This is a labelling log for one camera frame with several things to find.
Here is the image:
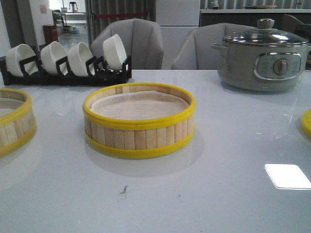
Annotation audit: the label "grey-green electric cooking pot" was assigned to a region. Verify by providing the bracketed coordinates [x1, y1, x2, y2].
[211, 42, 311, 92]

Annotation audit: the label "grey upholstered chair left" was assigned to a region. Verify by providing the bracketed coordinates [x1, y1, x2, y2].
[90, 18, 163, 69]

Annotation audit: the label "bamboo steamer drawer yellow rims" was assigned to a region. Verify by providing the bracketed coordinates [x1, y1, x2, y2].
[83, 83, 195, 159]

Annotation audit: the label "yellow woven bamboo steamer lid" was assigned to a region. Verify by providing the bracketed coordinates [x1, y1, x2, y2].
[301, 109, 311, 138]

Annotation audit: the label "black bowl rack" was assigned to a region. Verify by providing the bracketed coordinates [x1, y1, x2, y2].
[0, 55, 132, 87]

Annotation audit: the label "white steamer liner paper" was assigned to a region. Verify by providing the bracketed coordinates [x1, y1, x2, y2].
[90, 91, 189, 120]

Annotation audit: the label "grey upholstered chair right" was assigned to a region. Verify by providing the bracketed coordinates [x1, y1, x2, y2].
[171, 23, 252, 70]

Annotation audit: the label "white bowl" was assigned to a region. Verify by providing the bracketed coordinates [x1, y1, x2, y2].
[68, 42, 93, 77]
[5, 43, 39, 78]
[40, 41, 67, 75]
[103, 34, 127, 70]

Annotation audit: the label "white refrigerator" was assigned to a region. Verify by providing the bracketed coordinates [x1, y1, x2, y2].
[155, 0, 200, 69]

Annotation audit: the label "glass pot lid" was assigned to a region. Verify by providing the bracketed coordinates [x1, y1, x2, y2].
[223, 18, 309, 47]

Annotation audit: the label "grey upholstered chair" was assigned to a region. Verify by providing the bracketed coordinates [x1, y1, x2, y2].
[171, 23, 252, 70]
[90, 18, 163, 69]

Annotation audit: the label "red bin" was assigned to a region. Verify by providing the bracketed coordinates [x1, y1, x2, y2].
[43, 24, 58, 45]

